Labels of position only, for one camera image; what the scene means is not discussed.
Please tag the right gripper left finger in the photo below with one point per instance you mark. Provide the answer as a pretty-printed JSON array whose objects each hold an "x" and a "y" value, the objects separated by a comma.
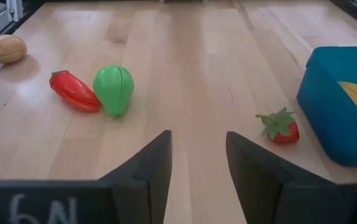
[{"x": 144, "y": 193}]

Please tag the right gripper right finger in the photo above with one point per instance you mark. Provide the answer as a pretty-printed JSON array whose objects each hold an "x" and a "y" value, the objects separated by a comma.
[{"x": 259, "y": 186}]

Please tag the green pear toy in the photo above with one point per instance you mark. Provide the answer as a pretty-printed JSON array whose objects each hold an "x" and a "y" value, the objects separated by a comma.
[{"x": 113, "y": 90}]

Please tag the teal plastic tupperware container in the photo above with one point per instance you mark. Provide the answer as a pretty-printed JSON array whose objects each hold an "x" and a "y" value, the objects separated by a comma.
[{"x": 324, "y": 118}]

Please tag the red chili pepper toy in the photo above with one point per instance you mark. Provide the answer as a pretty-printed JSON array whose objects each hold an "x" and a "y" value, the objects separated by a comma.
[{"x": 72, "y": 91}]

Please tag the brown potato toy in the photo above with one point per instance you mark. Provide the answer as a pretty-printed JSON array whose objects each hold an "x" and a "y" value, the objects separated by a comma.
[{"x": 3, "y": 49}]

